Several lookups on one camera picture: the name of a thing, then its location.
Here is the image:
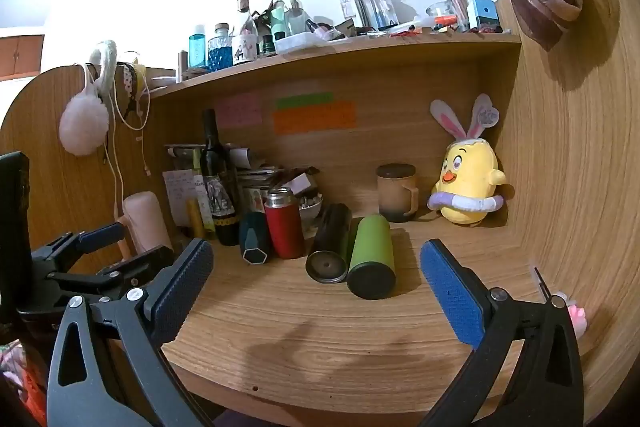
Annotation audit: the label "pink red cloth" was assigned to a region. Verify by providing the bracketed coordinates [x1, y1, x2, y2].
[0, 341, 48, 427]

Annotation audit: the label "pale pink cylinder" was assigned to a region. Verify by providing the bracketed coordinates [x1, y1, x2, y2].
[122, 191, 173, 258]

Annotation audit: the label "red thermos bottle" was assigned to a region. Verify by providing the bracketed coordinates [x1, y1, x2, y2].
[263, 188, 307, 260]

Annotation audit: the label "clear corked glass bottle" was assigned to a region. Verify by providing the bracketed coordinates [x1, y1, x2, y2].
[232, 0, 259, 64]

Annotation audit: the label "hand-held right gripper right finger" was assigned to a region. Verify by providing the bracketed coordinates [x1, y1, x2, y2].
[419, 238, 585, 427]

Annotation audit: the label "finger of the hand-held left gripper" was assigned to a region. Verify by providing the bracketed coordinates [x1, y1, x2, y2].
[31, 222, 128, 280]
[47, 245, 176, 303]

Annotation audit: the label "orange sticky note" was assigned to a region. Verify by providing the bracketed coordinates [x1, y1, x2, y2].
[273, 102, 357, 135]

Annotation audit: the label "green pump bottle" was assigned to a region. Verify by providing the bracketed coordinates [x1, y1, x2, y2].
[267, 0, 289, 40]

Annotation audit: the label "yellow duck plush toy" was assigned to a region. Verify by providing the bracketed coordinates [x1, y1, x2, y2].
[426, 93, 507, 228]

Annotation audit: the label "green cup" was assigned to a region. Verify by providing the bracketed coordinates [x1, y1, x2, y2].
[346, 214, 397, 300]

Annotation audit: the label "glass bottle with blue beads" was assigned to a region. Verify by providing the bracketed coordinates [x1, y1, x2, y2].
[207, 23, 234, 70]

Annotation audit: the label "blue box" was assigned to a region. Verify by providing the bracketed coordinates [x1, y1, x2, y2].
[472, 0, 502, 30]

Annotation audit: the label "dark wine bottle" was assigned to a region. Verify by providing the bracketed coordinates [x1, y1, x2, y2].
[199, 108, 242, 247]

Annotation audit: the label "dark teal hexagonal bottle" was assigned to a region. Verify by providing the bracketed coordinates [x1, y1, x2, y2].
[238, 211, 273, 266]

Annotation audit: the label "brown lidded mug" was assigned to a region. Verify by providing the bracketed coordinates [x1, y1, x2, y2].
[376, 163, 420, 224]

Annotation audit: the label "pile of papers and boxes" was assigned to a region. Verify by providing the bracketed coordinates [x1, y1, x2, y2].
[235, 164, 321, 198]

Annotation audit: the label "small pink toy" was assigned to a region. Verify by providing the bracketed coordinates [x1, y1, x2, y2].
[550, 291, 591, 340]

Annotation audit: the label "clear cylinder jar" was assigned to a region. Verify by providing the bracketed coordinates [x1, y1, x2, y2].
[440, 0, 471, 32]

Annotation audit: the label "thin black stick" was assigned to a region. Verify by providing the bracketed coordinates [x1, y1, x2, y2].
[534, 267, 552, 304]

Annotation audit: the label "pink sticky note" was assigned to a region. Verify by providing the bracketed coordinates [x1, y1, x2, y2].
[215, 93, 264, 130]

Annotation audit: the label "wooden cabinet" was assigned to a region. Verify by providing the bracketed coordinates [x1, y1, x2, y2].
[0, 34, 46, 81]

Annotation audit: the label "clear blister packs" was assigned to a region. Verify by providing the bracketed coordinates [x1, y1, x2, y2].
[335, 0, 401, 31]

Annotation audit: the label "dotted hairbands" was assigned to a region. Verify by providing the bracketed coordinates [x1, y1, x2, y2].
[117, 62, 149, 131]

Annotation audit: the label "white paper note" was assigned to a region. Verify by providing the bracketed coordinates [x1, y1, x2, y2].
[162, 169, 201, 228]

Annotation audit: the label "white tray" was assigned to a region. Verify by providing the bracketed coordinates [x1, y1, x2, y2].
[274, 32, 326, 55]

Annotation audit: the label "blue plastic bottle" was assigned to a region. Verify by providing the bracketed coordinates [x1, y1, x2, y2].
[188, 25, 208, 68]

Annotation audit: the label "green sticky note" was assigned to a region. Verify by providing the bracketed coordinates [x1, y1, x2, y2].
[276, 92, 334, 110]

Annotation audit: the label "black cup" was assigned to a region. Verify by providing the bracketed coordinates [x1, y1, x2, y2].
[305, 203, 354, 284]

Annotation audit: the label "white fluffy earmuffs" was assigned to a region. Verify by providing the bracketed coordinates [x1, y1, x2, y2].
[58, 40, 119, 156]

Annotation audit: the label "wooden shelf board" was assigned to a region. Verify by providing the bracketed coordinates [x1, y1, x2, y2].
[147, 32, 523, 100]

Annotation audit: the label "white bowl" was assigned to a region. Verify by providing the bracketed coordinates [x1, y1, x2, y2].
[298, 194, 323, 223]

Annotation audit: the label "white cable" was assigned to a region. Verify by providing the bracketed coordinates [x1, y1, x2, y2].
[102, 62, 153, 212]

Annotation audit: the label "yellow tube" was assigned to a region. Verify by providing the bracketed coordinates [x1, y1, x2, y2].
[186, 198, 207, 240]

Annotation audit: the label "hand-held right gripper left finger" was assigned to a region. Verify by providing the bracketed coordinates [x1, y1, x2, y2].
[46, 237, 216, 427]

